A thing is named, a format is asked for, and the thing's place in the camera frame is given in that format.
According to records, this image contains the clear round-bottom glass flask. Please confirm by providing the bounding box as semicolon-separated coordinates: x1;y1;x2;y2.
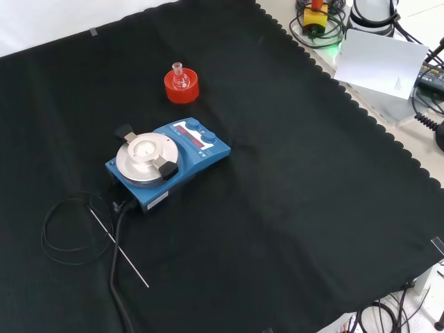
172;62;190;89

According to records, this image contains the dark green cable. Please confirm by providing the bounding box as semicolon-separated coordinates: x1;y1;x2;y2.
289;0;347;50

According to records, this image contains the clear tape strip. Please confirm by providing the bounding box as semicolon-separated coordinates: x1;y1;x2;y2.
430;236;444;258

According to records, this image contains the thin black probe cable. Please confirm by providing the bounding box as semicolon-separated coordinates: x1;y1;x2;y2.
41;191;121;266

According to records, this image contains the black coiled cable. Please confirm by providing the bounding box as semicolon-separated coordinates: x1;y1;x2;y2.
413;112;440;133

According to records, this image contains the thin steel probe rod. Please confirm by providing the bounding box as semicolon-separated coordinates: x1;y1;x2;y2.
89;207;151;289

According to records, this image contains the pale board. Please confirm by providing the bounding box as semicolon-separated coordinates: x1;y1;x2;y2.
333;28;430;101

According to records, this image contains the black power adapter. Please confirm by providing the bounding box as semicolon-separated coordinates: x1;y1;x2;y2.
416;61;444;93

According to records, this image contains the black looped floor cable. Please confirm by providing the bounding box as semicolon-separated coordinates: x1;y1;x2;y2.
357;300;400;333

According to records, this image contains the thick black power cable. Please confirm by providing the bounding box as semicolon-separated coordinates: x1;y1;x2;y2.
109;200;137;333

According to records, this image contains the black bench cloth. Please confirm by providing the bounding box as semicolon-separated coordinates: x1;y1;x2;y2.
0;0;444;333

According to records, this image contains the orange flask support ring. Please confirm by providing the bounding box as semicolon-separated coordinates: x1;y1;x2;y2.
164;68;200;105

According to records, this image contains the blue-base heater with steel plate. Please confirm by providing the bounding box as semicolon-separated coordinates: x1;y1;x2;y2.
105;117;232;214

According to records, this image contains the yellow stop button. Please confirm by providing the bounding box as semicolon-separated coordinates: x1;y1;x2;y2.
302;0;330;37

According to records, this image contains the black round device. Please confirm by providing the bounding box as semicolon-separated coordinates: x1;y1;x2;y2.
433;121;444;153

